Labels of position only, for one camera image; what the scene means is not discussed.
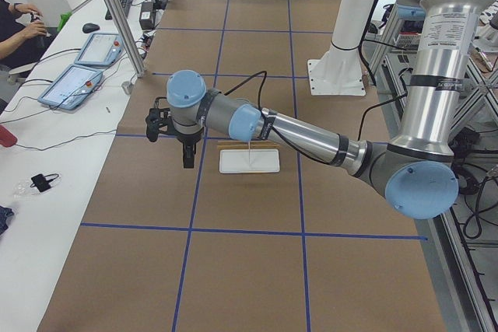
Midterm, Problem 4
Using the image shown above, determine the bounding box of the upper teach pendant tablet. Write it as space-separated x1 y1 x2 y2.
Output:
74 32 122 67

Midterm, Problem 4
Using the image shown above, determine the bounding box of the teach pendant tablet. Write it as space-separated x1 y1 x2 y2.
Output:
37 64 103 110
74 32 122 67

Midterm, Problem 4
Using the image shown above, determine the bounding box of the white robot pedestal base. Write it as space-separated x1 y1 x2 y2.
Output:
307 0 375 96

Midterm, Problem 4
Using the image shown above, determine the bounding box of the lower teach pendant tablet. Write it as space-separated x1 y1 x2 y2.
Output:
37 64 103 110

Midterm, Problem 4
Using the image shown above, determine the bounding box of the white towel rack with wooden bars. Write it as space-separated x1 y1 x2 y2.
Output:
217 141 280 174

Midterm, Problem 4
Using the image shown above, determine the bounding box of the aluminium frame post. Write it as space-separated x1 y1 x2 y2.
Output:
104 0 145 78

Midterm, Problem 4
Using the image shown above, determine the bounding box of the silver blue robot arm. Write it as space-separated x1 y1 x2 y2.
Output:
147 0 495 219

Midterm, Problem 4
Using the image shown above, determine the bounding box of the small black device on table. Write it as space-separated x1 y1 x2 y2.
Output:
31 173 51 193

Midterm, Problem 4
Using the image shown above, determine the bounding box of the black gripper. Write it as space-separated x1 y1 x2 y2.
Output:
175 130 202 169

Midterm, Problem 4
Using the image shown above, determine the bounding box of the red object at table edge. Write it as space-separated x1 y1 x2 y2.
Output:
0 125 18 148

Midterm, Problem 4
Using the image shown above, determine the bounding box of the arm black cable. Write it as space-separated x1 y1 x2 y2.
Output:
223 70 409 164

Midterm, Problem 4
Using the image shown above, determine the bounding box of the black power adapter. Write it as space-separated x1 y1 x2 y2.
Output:
139 1 156 30

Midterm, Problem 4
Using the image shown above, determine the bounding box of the black computer mouse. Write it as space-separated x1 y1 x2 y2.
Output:
82 23 100 33

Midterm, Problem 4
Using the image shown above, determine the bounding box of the seated person in black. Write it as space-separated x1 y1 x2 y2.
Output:
1 0 47 69

